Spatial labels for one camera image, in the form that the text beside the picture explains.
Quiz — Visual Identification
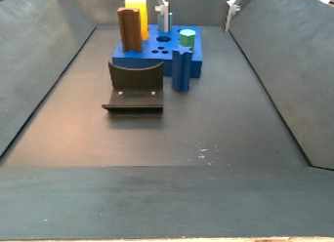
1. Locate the dark blue star peg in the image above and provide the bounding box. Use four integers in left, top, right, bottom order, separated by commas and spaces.
172, 46, 194, 92

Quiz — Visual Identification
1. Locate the blue shape sorter board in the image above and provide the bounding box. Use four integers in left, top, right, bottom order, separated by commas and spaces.
111, 24, 202, 78

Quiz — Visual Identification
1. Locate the black curved stand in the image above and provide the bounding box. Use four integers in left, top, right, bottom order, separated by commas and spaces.
101, 62, 163, 112

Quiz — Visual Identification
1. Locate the green hexagonal peg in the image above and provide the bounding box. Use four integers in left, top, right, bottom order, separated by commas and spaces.
180, 29, 195, 48

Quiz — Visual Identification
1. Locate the yellow arch block peg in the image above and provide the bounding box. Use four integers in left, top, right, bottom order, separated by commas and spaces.
124, 0, 148, 41

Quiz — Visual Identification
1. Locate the brown block peg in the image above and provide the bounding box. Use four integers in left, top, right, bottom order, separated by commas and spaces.
117, 7, 141, 53

